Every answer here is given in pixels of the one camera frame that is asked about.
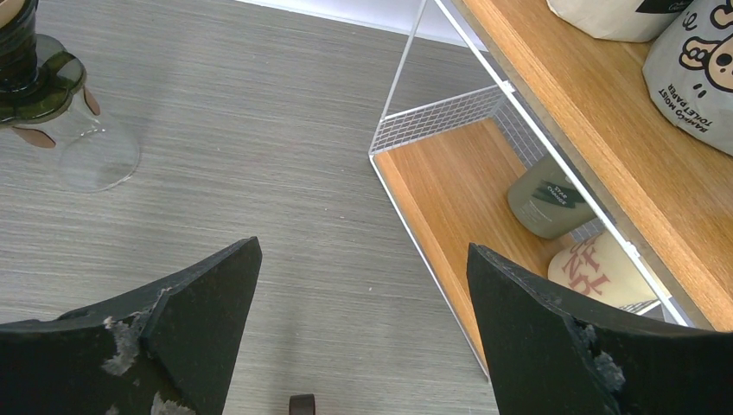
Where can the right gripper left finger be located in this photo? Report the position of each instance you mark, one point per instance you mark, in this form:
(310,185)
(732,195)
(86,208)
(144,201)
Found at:
(167,347)

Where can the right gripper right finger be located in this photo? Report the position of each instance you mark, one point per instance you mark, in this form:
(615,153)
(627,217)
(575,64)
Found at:
(551,350)

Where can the cream lettered bottle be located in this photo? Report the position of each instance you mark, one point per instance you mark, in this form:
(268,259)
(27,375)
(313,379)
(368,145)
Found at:
(600,269)

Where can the grey green bottle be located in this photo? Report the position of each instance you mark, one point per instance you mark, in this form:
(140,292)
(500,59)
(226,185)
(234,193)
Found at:
(545,201)

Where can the clear glass beaker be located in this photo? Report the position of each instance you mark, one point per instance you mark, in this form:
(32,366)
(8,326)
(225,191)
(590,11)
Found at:
(84,148)

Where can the white ceramic mug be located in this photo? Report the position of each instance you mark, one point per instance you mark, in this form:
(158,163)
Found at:
(619,20)

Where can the white wire shelf rack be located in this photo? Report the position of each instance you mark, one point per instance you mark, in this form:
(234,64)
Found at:
(446,166)

